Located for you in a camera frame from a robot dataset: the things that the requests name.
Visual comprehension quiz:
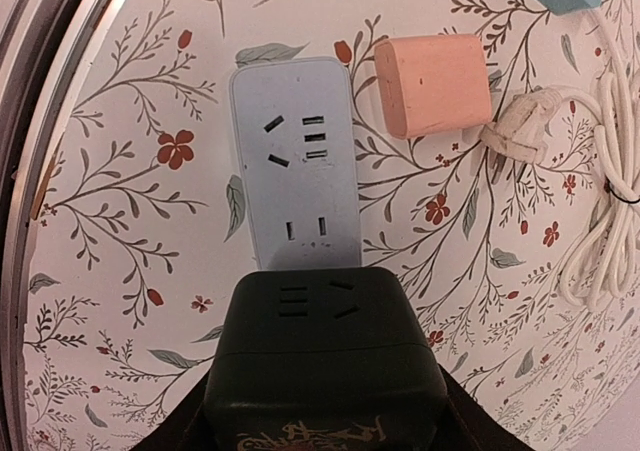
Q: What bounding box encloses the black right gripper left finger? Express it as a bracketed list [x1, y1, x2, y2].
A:
[134, 375, 215, 451]

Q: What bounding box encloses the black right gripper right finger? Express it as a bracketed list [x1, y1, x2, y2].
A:
[439, 367, 533, 451]

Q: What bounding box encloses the dark green cube socket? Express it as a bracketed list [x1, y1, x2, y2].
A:
[203, 267, 447, 450]

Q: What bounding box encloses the floral tablecloth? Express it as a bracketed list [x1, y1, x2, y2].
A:
[22, 0, 639, 450]

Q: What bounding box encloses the pink cube adapter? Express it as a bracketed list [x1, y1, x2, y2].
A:
[374, 34, 492, 140]

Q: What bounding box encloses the light blue power strip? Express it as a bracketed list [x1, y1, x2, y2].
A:
[230, 57, 362, 270]

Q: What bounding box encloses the white coiled cable with plug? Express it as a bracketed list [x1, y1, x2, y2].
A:
[480, 0, 640, 312]

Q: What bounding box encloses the aluminium front rail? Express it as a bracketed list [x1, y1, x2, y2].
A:
[1, 0, 115, 450]

